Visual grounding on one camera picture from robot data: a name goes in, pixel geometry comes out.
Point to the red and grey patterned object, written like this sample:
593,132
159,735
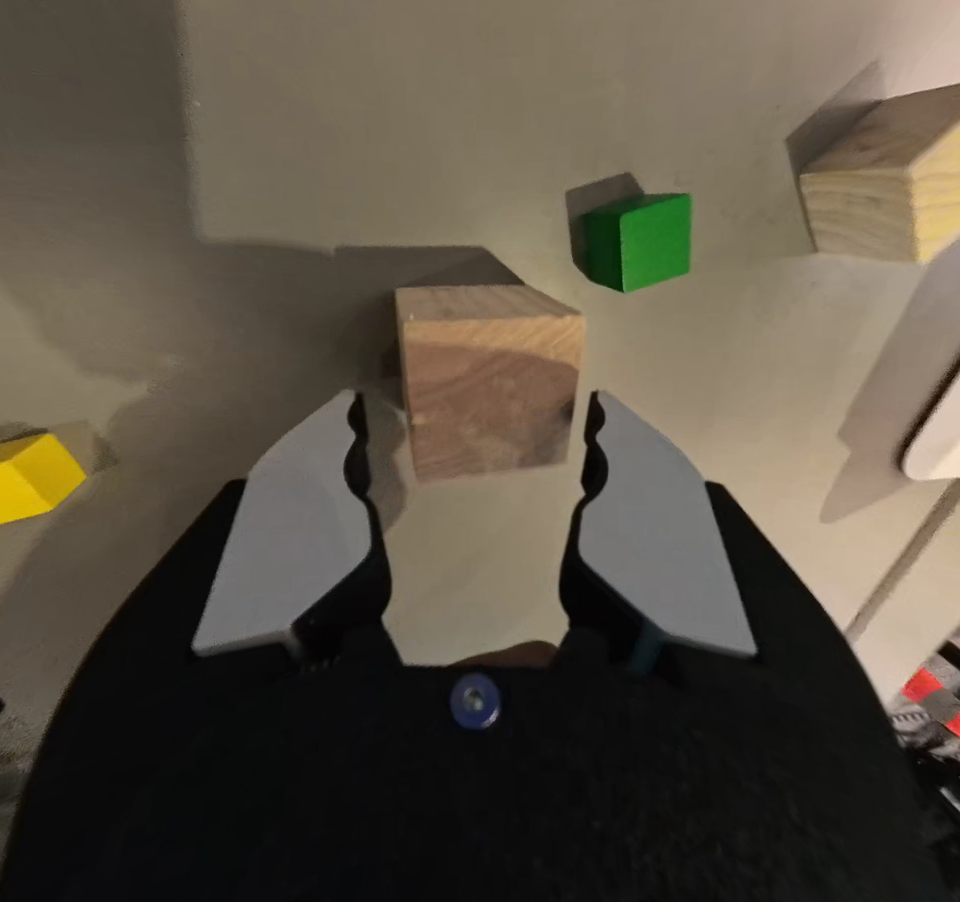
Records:
930,699

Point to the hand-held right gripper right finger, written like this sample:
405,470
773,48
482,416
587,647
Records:
652,534

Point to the white lamp base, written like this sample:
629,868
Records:
937,444

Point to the medium wooden cube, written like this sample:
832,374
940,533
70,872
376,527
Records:
487,392

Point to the large wooden cube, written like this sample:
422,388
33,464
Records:
877,196

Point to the green wooden cube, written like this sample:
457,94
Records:
645,241

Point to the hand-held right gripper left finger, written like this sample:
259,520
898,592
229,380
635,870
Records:
292,527

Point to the yellow wooden cube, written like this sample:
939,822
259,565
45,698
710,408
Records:
34,474

